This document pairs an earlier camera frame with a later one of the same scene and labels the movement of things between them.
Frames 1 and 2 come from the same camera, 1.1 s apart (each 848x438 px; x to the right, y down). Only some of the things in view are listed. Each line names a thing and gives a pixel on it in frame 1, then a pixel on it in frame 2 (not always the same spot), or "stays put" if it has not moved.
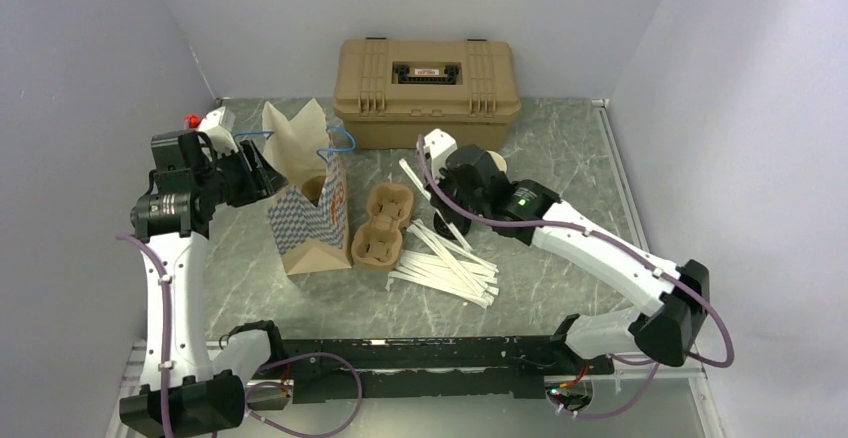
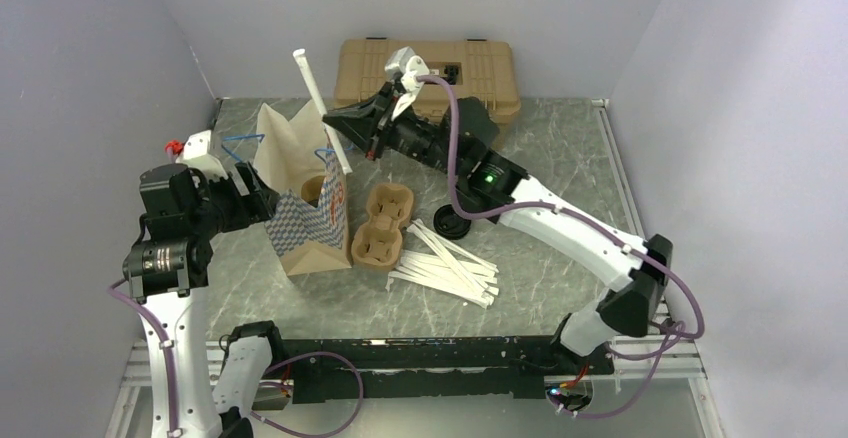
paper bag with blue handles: (310, 218) stays put
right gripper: (444, 177) to (358, 121)
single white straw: (450, 225) to (302, 58)
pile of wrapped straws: (446, 265) stays put
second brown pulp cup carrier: (377, 243) stays put
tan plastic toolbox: (391, 92) stays put
